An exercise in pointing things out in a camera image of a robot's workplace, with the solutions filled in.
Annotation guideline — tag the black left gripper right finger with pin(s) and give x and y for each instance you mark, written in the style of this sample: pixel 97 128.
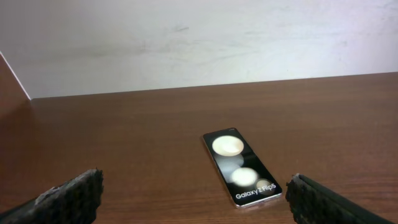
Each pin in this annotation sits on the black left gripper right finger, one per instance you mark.
pixel 312 203

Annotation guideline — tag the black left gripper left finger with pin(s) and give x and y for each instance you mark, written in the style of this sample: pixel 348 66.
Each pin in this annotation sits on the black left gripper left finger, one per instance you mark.
pixel 75 201

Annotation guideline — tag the black Galaxy flip phone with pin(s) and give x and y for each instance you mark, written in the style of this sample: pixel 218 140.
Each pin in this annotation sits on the black Galaxy flip phone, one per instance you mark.
pixel 246 178

